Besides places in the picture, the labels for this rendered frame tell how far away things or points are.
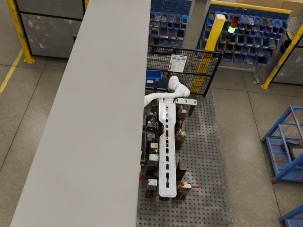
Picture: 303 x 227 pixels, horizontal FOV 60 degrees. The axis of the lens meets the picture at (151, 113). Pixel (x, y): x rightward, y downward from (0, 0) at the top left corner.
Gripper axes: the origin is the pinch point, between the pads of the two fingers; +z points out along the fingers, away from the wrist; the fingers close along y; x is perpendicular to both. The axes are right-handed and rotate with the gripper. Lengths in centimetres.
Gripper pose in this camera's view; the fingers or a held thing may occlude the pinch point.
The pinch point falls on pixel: (168, 101)
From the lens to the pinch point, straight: 329.1
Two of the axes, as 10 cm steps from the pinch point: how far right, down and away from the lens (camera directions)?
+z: -1.1, 6.2, 7.8
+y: 9.9, 0.9, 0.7
